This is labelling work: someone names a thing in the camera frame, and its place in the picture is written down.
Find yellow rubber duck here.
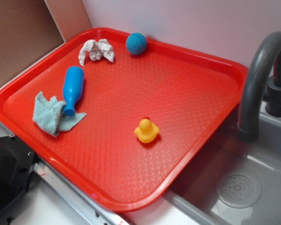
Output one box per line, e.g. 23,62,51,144
134,117,160,143

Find red plastic tray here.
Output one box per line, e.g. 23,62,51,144
0,28,247,212

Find blue crocheted ball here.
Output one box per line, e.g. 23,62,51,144
126,33,148,55

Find blue plastic bottle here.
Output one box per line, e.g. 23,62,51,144
63,66,84,116

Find crumpled white paper towel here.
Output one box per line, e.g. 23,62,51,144
78,39,115,67

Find light blue cloth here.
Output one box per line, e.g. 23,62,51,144
32,92,87,137

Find grey plastic sink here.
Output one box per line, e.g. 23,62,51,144
163,100,281,225

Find grey toy faucet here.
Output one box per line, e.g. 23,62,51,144
237,31,281,143

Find brown cardboard panel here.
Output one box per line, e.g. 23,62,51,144
0,0,92,88

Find aluminium frame rail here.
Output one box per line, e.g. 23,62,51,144
0,122,132,225

